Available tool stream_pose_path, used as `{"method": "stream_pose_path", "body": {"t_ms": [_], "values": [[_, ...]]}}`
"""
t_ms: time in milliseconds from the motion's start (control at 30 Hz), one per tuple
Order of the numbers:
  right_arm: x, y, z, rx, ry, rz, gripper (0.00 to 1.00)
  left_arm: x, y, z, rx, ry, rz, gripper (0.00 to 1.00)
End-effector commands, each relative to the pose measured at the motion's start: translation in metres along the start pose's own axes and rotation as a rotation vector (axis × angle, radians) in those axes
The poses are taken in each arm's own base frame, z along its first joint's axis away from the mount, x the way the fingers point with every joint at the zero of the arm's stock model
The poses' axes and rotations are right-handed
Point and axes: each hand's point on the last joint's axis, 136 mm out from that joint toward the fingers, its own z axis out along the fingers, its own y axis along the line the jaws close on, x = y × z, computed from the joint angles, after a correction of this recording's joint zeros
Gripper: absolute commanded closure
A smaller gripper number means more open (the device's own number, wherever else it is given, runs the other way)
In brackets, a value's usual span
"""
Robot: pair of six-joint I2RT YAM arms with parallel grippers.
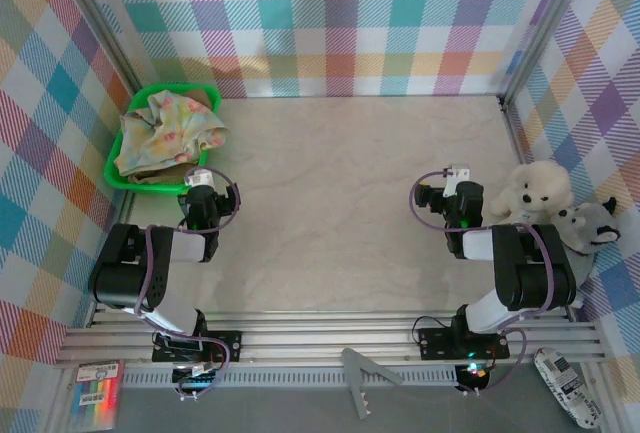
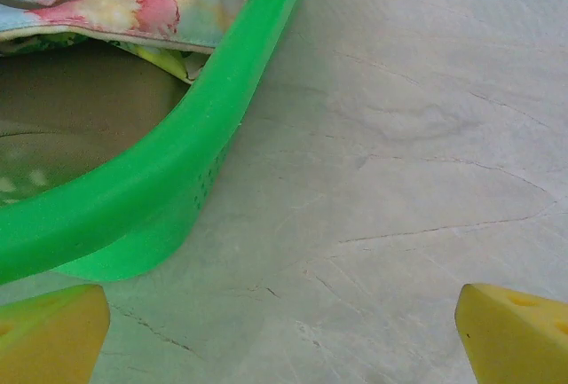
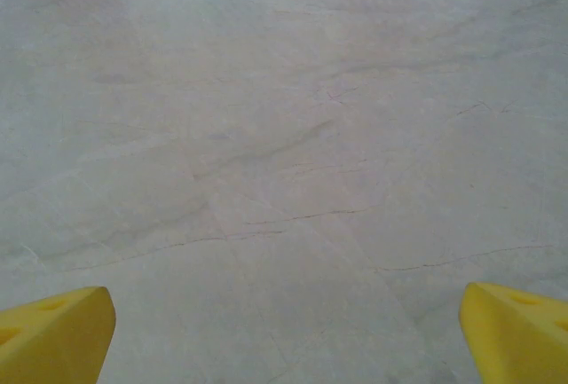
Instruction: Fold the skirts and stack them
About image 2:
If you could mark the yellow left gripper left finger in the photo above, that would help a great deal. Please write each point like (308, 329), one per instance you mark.
(49, 339)

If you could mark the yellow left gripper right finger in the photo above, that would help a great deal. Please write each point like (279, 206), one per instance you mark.
(519, 344)

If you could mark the olive khaki skirt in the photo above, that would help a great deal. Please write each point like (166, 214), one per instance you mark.
(66, 91)

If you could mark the pastel floral skirt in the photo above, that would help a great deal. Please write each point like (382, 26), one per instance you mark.
(111, 7)

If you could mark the green plastic basket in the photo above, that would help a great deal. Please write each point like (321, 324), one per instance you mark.
(177, 166)

